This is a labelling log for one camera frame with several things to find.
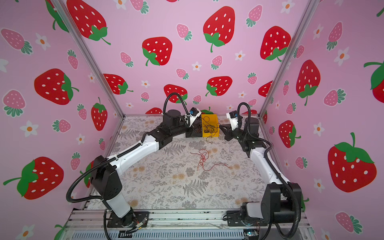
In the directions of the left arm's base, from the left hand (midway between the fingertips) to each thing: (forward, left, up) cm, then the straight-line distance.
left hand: (200, 120), depth 77 cm
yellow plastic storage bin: (-1, -5, -4) cm, 6 cm away
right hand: (0, -11, -4) cm, 12 cm away
